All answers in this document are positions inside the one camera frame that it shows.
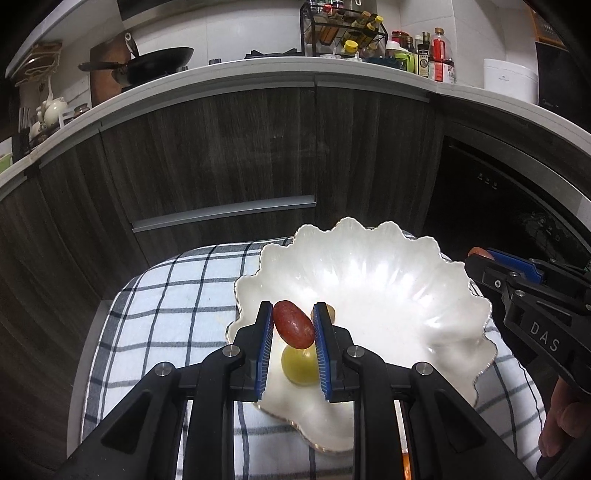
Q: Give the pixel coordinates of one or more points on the white rice cooker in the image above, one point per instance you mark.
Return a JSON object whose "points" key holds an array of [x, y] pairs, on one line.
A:
{"points": [[510, 81]]}

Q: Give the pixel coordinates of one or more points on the white teapot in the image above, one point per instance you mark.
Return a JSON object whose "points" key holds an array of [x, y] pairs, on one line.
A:
{"points": [[53, 111]]}

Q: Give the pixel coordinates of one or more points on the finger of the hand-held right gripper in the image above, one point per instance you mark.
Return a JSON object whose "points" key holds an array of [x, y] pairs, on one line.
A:
{"points": [[489, 274], [517, 265]]}

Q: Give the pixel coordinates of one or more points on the white checked cloth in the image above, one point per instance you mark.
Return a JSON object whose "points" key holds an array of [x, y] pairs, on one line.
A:
{"points": [[161, 304]]}

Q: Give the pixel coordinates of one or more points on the orange tangerine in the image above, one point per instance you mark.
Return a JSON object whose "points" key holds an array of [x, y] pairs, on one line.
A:
{"points": [[406, 464]]}

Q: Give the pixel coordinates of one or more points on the black wok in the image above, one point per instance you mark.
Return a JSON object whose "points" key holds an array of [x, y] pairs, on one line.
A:
{"points": [[152, 62]]}

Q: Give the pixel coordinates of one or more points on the small brown jar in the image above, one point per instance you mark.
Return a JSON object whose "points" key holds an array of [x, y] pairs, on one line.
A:
{"points": [[81, 110]]}

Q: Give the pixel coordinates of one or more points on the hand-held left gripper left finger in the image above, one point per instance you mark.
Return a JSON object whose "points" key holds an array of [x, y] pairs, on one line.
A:
{"points": [[263, 353]]}

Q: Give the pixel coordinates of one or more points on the person's right hand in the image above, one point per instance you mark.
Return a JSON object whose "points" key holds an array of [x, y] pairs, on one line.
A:
{"points": [[561, 422]]}

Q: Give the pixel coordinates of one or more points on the small red fruit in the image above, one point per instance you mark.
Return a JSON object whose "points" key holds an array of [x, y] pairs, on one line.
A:
{"points": [[480, 252]]}

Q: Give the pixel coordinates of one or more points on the red lid jar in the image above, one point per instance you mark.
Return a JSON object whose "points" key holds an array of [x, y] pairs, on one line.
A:
{"points": [[399, 40]]}

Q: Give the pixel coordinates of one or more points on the green round plum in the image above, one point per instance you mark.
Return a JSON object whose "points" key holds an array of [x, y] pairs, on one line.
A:
{"points": [[300, 364]]}

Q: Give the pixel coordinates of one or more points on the white scalloped plate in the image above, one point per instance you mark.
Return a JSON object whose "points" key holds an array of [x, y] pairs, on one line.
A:
{"points": [[392, 295]]}

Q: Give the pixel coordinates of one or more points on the dark wood cabinet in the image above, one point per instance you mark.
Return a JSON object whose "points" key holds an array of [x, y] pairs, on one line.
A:
{"points": [[207, 147]]}

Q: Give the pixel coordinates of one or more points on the dark sauce bottle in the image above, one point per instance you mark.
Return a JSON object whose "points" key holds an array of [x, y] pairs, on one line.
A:
{"points": [[424, 57]]}

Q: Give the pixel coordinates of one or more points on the small brown longan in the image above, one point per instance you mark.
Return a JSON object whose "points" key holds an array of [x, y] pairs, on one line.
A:
{"points": [[325, 310]]}

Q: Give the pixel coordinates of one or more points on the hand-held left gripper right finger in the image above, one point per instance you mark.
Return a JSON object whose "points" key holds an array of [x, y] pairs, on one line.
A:
{"points": [[322, 353]]}

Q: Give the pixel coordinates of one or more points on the wall dish rack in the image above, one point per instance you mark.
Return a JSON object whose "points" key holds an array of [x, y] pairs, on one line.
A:
{"points": [[39, 62]]}

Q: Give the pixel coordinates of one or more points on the green container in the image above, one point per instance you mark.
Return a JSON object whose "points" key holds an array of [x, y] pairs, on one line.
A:
{"points": [[405, 61]]}

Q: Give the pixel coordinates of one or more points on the red oval fruit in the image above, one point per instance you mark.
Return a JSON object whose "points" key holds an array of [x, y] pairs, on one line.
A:
{"points": [[294, 323]]}

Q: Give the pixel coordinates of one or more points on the black dishwasher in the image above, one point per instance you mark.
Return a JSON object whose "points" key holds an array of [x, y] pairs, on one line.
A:
{"points": [[503, 203]]}

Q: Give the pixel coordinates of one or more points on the wooden cutting board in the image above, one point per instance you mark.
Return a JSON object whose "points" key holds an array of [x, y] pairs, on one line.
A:
{"points": [[104, 78]]}

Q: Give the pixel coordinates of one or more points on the black microwave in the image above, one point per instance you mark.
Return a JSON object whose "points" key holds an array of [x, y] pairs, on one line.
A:
{"points": [[556, 76]]}

